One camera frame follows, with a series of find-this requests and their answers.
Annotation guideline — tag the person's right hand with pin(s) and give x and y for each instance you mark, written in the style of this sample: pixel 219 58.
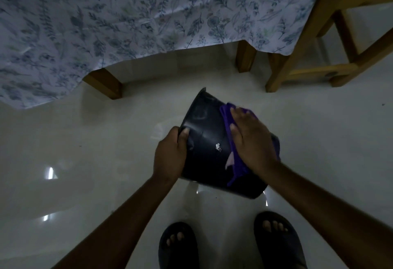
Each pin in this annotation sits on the person's right hand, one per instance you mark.
pixel 254 143

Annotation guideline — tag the person's left hand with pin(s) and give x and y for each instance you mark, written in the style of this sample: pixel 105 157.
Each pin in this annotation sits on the person's left hand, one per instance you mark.
pixel 169 158

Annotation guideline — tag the person's right thumb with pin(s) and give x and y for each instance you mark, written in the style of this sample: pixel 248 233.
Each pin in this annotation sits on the person's right thumb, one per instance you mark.
pixel 235 135

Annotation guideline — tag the person's left thumb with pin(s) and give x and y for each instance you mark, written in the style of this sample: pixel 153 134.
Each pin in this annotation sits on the person's left thumb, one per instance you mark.
pixel 183 138

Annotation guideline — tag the black plastic bucket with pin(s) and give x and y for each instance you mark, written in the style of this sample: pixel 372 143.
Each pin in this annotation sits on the black plastic bucket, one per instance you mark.
pixel 202 146

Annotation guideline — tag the purple cleaning cloth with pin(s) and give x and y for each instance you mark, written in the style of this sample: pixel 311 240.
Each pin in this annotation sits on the purple cleaning cloth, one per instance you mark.
pixel 226 114

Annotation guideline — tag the person's right forearm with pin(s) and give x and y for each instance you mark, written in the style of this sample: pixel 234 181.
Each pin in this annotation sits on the person's right forearm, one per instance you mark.
pixel 325 216

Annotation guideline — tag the person's left forearm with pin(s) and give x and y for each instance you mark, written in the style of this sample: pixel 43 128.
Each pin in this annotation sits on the person's left forearm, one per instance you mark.
pixel 122 225

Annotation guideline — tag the wooden table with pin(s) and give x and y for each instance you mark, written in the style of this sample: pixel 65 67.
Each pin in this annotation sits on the wooden table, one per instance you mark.
pixel 104 83

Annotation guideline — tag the person's right foot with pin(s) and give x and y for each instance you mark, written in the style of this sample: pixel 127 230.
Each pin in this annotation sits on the person's right foot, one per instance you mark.
pixel 274 226

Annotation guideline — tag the person's foot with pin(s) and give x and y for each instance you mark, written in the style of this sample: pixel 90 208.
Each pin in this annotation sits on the person's foot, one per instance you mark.
pixel 174 238
pixel 274 226

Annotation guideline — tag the person's left foot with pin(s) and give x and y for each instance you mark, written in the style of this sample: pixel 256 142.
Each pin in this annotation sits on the person's left foot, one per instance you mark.
pixel 174 238

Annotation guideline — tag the black left slipper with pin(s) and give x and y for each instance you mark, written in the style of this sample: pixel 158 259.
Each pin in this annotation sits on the black left slipper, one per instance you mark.
pixel 179 255

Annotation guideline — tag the black slipper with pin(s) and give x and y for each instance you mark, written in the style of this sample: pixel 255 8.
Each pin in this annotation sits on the black slipper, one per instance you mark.
pixel 179 255
pixel 281 247

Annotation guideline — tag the black right slipper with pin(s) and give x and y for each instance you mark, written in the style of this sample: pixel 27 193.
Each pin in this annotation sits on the black right slipper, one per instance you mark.
pixel 281 247

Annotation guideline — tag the wooden chair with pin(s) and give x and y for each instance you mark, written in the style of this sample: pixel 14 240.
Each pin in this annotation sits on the wooden chair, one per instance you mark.
pixel 307 32

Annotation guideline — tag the floral leaf print tablecloth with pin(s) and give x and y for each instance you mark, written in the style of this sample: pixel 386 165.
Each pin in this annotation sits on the floral leaf print tablecloth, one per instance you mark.
pixel 122 17

